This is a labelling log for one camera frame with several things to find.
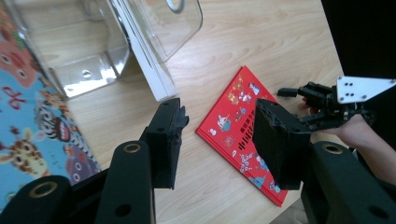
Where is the red picture book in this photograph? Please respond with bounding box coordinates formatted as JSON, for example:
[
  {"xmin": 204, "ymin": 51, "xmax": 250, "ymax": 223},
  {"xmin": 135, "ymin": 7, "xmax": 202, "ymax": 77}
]
[{"xmin": 195, "ymin": 64, "xmax": 290, "ymax": 208}]

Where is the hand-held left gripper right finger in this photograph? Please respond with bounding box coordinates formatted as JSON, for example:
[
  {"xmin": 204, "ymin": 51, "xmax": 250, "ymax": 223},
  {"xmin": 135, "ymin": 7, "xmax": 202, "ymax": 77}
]
[{"xmin": 251, "ymin": 98, "xmax": 312, "ymax": 190}]

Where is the white caterpillar book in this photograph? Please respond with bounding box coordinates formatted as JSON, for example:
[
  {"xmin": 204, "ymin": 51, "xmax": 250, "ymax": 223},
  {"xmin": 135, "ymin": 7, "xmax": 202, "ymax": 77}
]
[{"xmin": 111, "ymin": 0, "xmax": 181, "ymax": 103}]

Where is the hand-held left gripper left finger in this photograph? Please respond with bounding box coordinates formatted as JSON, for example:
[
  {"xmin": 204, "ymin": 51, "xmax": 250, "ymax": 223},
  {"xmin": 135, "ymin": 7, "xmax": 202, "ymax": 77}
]
[{"xmin": 145, "ymin": 97, "xmax": 191, "ymax": 190}]

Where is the light blue animals book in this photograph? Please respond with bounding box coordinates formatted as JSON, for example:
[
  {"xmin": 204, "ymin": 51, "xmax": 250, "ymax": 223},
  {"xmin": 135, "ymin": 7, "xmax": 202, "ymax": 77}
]
[{"xmin": 0, "ymin": 3, "xmax": 102, "ymax": 213}]

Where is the clear acrylic book rack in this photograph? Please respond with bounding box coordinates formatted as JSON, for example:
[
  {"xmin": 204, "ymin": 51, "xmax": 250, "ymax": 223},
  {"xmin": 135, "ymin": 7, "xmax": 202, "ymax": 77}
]
[{"xmin": 3, "ymin": 0, "xmax": 204, "ymax": 101}]

